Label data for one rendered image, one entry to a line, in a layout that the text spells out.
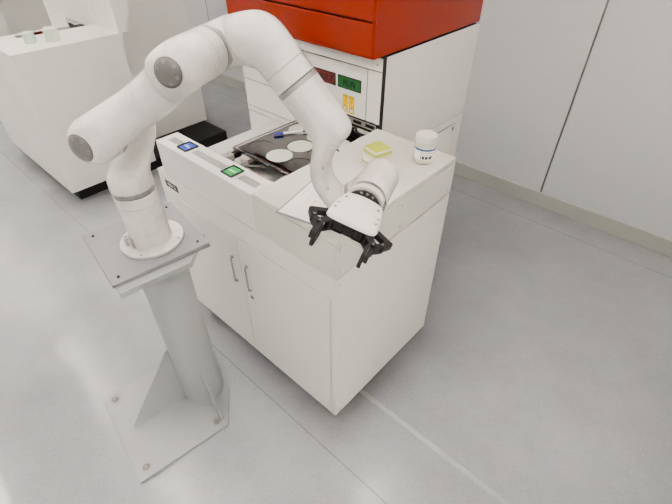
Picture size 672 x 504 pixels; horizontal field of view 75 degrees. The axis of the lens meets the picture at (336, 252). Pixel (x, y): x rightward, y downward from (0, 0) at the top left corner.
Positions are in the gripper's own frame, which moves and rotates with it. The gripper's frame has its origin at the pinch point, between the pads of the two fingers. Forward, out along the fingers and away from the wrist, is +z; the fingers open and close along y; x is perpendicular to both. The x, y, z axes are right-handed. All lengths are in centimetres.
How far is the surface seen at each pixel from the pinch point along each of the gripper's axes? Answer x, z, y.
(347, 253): -29.5, -37.1, 0.6
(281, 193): -28, -48, 27
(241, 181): -33, -51, 42
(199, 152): -38, -65, 65
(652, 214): -43, -209, -142
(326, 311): -53, -36, 0
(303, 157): -33, -83, 33
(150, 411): -132, -19, 48
